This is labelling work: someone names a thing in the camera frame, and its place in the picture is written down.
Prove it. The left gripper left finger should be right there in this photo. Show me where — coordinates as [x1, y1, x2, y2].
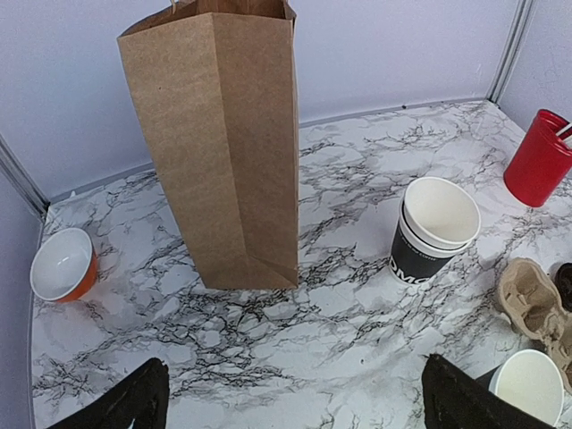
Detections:
[53, 357, 170, 428]

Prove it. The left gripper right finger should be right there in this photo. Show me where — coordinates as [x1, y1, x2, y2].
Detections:
[422, 354, 549, 429]

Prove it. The black paper coffee cup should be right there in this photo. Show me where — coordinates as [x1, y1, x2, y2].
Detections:
[476, 349, 565, 426]

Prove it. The black plastic cup lid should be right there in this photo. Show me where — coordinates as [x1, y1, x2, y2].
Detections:
[554, 263, 572, 312]

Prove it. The cardboard cup carrier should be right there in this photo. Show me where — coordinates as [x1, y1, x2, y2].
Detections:
[495, 257, 571, 391]

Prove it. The orange white bowl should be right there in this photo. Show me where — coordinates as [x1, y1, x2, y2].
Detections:
[29, 228, 97, 303]

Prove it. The stack of paper cups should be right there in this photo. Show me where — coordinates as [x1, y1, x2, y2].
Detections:
[389, 177, 481, 285]

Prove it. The red cylindrical container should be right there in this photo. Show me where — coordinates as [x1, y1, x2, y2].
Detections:
[503, 109, 571, 207]

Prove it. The brown paper bag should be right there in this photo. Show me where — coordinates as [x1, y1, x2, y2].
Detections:
[118, 1, 299, 290]

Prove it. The left aluminium frame post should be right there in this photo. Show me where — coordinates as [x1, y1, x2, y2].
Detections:
[0, 137, 50, 220]

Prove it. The aluminium frame post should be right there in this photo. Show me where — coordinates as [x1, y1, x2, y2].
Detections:
[0, 137, 50, 220]
[486, 0, 537, 105]

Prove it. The right aluminium frame post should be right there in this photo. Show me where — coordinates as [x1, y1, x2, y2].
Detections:
[486, 0, 537, 105]

